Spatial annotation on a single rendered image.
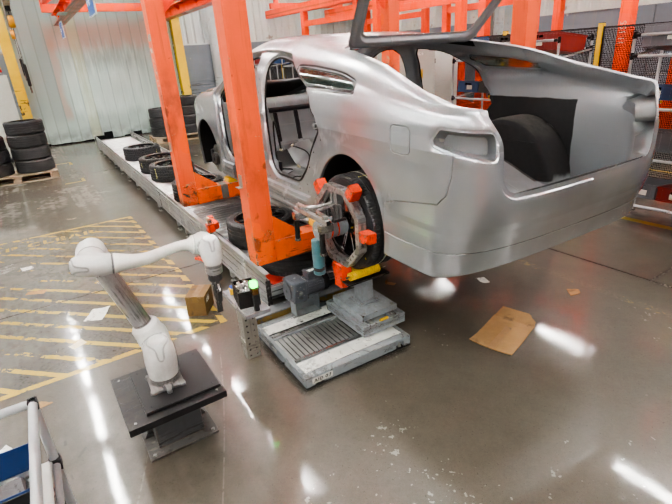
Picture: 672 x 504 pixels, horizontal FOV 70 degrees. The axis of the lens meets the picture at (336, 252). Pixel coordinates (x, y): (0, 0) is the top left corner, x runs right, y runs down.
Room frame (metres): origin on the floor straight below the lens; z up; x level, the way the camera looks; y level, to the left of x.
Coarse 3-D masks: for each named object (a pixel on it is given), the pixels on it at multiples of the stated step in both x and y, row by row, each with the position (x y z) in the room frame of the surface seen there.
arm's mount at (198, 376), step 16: (192, 352) 2.41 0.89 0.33; (144, 368) 2.27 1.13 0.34; (192, 368) 2.25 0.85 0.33; (208, 368) 2.25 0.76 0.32; (144, 384) 2.13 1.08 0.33; (192, 384) 2.12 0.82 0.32; (208, 384) 2.11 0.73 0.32; (144, 400) 2.00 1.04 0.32; (160, 400) 2.00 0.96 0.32; (176, 400) 1.99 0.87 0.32
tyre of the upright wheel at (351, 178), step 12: (336, 180) 3.13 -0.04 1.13; (348, 180) 3.00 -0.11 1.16; (360, 180) 2.99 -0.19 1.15; (372, 192) 2.90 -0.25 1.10; (372, 204) 2.83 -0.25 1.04; (372, 216) 2.80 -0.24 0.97; (372, 228) 2.79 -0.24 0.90; (372, 252) 2.80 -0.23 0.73; (360, 264) 2.92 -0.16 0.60; (372, 264) 2.91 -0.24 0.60
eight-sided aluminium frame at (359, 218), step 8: (328, 184) 3.07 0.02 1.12; (336, 184) 3.06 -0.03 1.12; (320, 192) 3.16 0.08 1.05; (328, 192) 3.15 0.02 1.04; (336, 192) 2.98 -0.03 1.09; (344, 192) 2.90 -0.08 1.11; (320, 200) 3.18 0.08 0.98; (344, 200) 2.90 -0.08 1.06; (352, 208) 2.83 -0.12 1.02; (360, 208) 2.85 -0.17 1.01; (352, 216) 2.83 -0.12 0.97; (360, 216) 2.80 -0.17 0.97; (360, 224) 2.83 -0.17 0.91; (328, 240) 3.19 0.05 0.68; (328, 248) 3.12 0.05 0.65; (336, 248) 3.14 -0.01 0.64; (360, 248) 2.78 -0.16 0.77; (336, 256) 3.03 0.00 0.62; (344, 256) 3.02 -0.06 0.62; (352, 256) 2.85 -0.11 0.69; (360, 256) 2.84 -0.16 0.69; (344, 264) 2.93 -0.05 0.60; (352, 264) 2.91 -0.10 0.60
